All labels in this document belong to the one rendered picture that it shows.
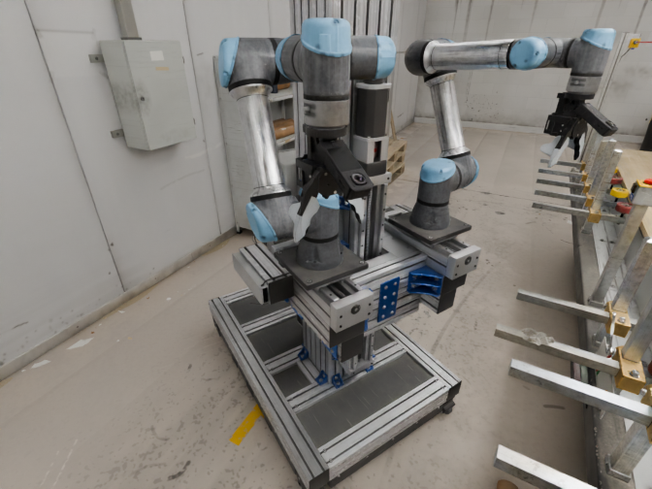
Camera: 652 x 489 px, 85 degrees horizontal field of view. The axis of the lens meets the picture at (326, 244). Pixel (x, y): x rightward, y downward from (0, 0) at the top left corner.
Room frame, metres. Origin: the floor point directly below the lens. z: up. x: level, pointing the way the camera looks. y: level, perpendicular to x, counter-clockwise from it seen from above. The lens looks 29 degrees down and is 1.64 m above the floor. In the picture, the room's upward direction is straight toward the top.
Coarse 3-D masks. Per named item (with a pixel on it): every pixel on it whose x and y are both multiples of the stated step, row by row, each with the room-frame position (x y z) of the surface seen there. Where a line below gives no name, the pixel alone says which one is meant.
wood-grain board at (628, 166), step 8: (624, 152) 2.75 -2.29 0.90; (632, 152) 2.75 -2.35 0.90; (640, 152) 2.75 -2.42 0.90; (648, 152) 2.75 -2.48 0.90; (624, 160) 2.54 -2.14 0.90; (632, 160) 2.54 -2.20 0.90; (640, 160) 2.54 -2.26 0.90; (648, 160) 2.54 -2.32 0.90; (624, 168) 2.36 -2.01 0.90; (632, 168) 2.36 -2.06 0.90; (640, 168) 2.36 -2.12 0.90; (648, 168) 2.36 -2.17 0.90; (624, 176) 2.19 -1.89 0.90; (632, 176) 2.19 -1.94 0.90; (640, 176) 2.19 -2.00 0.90; (648, 176) 2.19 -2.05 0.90; (624, 184) 2.06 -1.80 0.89; (632, 184) 2.03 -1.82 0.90; (648, 208) 1.69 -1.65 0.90; (648, 216) 1.58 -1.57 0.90; (640, 224) 1.53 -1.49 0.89; (648, 224) 1.50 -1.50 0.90; (648, 232) 1.42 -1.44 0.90
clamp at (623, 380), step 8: (616, 352) 0.75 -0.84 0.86; (616, 360) 0.73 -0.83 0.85; (624, 360) 0.71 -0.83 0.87; (624, 368) 0.68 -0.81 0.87; (632, 368) 0.68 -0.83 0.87; (640, 368) 0.68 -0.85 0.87; (616, 376) 0.68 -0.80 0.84; (624, 376) 0.66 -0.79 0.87; (632, 376) 0.65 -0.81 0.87; (640, 376) 0.65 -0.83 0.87; (616, 384) 0.66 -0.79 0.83; (624, 384) 0.65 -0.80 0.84; (632, 384) 0.65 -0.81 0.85; (640, 384) 0.64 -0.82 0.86; (632, 392) 0.64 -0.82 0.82
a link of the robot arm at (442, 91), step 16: (432, 80) 1.40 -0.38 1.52; (448, 80) 1.39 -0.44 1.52; (432, 96) 1.41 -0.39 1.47; (448, 96) 1.38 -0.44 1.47; (448, 112) 1.36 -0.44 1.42; (448, 128) 1.35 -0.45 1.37; (448, 144) 1.33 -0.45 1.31; (464, 144) 1.34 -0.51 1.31; (464, 160) 1.29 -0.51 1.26; (464, 176) 1.26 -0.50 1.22
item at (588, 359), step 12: (504, 336) 0.83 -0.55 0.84; (516, 336) 0.82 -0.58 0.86; (540, 348) 0.78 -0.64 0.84; (552, 348) 0.77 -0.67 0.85; (564, 348) 0.76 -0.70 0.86; (576, 348) 0.76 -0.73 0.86; (576, 360) 0.74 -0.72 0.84; (588, 360) 0.72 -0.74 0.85; (600, 360) 0.72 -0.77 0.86; (612, 360) 0.72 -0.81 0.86; (612, 372) 0.69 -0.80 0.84; (648, 372) 0.68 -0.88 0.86; (648, 384) 0.65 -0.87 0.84
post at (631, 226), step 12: (636, 216) 1.15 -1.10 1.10; (624, 228) 1.17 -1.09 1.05; (636, 228) 1.14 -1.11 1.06; (624, 240) 1.15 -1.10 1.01; (612, 252) 1.17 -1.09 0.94; (624, 252) 1.15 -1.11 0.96; (612, 264) 1.15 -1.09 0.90; (612, 276) 1.15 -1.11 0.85; (600, 288) 1.16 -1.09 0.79; (600, 300) 1.15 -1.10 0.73
